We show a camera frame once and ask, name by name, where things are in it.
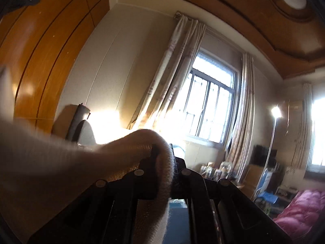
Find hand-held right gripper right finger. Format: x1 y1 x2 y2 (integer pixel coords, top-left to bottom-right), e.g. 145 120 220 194
166 144 292 244

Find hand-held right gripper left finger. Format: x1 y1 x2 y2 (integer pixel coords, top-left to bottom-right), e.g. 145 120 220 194
28 144 159 244

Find beige knit sweater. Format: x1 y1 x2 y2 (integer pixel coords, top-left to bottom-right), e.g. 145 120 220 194
0 65 178 244

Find row of glass jars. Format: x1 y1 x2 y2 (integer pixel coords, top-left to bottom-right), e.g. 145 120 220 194
200 161 238 181

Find wooden wardrobe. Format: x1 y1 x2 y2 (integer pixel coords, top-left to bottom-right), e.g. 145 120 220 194
0 0 109 135

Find brown cardboard box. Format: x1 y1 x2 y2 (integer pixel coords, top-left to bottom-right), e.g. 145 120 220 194
245 164 267 199

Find grey fabric sofa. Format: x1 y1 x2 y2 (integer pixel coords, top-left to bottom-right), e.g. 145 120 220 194
66 103 132 148

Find black monitor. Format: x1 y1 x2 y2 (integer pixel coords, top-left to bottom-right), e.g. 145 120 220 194
250 145 277 167

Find blue plastic bag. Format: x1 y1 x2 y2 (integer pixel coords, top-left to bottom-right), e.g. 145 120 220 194
258 192 278 205

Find barred window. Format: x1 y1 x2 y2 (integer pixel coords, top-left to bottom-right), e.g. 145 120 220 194
175 51 240 148

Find white metal stand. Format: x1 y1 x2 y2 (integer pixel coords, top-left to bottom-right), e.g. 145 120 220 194
254 104 282 201

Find beige patterned curtain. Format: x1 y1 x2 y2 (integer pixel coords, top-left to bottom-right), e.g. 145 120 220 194
225 53 256 163
127 15 206 138

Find pink quilt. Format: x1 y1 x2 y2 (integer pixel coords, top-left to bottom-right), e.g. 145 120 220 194
273 189 325 244

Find beige side window curtain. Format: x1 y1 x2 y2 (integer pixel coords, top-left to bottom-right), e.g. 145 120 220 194
292 83 313 169

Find small side window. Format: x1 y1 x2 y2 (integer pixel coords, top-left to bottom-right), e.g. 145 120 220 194
306 99 325 178

